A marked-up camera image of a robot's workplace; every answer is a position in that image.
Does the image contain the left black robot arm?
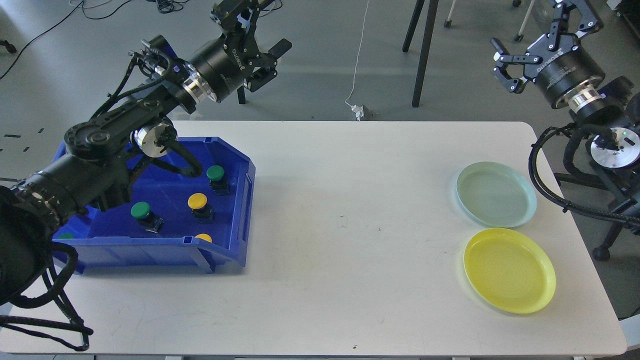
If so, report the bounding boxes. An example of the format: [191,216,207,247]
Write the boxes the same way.
[1,0,291,352]

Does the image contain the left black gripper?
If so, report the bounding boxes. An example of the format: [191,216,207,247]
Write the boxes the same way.
[189,0,293,105]

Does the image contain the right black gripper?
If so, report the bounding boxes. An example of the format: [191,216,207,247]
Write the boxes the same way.
[490,0,607,110]

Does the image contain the yellow push button front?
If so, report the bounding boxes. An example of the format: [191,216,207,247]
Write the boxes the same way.
[194,233,213,243]

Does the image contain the green push button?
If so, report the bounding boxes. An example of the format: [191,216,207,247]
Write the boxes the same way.
[130,202,164,234]
[205,164,231,196]

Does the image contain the yellow plate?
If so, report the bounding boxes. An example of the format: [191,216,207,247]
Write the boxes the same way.
[462,227,557,315]

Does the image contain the white chair legs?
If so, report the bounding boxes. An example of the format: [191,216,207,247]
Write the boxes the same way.
[443,0,538,43]

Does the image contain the black office chair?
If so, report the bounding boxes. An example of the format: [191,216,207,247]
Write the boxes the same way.
[554,165,640,261]

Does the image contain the black stand legs right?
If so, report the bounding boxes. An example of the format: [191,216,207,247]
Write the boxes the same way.
[402,0,439,109]

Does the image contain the black floor cables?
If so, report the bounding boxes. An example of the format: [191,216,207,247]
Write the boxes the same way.
[0,0,281,81]

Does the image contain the white cable with plug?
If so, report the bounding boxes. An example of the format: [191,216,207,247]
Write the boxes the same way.
[344,0,372,122]

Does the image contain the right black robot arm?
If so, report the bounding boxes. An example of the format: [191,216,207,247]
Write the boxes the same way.
[491,0,639,231]

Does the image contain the light green plate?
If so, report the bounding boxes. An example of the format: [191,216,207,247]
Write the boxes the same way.
[455,161,538,228]

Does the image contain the yellow push button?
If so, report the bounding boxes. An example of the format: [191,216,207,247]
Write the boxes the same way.
[194,233,213,243]
[187,193,215,224]

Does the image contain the blue plastic bin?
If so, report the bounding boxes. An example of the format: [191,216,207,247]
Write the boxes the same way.
[53,137,256,274]

